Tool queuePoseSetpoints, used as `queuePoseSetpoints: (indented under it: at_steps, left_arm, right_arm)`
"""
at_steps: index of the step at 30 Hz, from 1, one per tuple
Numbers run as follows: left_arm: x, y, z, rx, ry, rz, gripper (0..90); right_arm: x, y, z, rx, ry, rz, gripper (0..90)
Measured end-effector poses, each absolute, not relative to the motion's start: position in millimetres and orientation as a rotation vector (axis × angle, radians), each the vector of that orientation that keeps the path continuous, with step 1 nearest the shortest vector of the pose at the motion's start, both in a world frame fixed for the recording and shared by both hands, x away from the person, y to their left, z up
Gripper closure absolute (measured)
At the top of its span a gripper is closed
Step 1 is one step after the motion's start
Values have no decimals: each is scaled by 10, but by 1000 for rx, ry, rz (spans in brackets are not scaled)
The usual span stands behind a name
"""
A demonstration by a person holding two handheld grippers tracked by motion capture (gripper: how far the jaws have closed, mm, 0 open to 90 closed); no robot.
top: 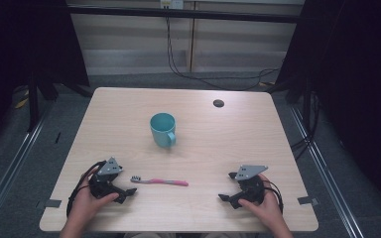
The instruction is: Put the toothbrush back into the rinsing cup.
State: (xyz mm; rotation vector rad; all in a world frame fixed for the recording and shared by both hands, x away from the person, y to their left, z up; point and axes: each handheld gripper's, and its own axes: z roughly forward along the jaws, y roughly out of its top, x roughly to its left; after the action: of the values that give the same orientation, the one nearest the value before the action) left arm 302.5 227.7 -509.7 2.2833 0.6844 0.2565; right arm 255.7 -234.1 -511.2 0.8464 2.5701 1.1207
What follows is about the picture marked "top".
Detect white wall socket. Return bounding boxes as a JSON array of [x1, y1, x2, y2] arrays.
[[159, 0, 185, 11]]

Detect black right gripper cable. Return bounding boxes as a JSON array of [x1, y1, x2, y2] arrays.
[[261, 179, 285, 213]]

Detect black hanging wall cable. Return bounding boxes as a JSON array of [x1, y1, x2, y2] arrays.
[[165, 15, 282, 91]]

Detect person's right hand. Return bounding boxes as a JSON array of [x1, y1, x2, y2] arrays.
[[239, 173, 284, 228]]

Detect person's left hand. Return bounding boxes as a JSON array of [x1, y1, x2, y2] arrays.
[[68, 168, 120, 226]]

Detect black horizontal bar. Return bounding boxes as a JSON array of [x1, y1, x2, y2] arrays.
[[66, 4, 305, 25]]

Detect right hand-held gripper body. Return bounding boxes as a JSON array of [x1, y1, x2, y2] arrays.
[[234, 165, 269, 204]]

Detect pink and grey toothbrush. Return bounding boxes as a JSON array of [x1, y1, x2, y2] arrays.
[[130, 176, 190, 187]]

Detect yellow floor marker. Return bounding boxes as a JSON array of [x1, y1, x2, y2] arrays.
[[14, 96, 30, 110]]

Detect grey tape piece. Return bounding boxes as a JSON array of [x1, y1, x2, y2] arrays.
[[44, 198, 63, 209], [297, 195, 319, 206]]

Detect black floor cables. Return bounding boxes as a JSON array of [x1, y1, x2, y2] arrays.
[[290, 91, 322, 161]]

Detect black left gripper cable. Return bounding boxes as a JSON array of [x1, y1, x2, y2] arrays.
[[65, 160, 107, 218]]

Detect metal floor rail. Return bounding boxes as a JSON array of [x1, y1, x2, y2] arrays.
[[0, 107, 49, 230], [289, 104, 365, 238]]

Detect teal cup with handle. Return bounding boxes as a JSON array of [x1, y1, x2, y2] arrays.
[[149, 112, 178, 149]]

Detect black curtain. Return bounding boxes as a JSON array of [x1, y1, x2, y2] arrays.
[[0, 0, 91, 160], [273, 0, 381, 217]]

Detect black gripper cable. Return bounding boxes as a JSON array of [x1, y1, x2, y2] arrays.
[[65, 160, 107, 218], [261, 179, 285, 213]]

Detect black stand leg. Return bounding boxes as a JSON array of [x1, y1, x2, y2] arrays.
[[27, 70, 42, 133]]

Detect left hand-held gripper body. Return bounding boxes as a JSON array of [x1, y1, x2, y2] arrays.
[[88, 157, 128, 199]]

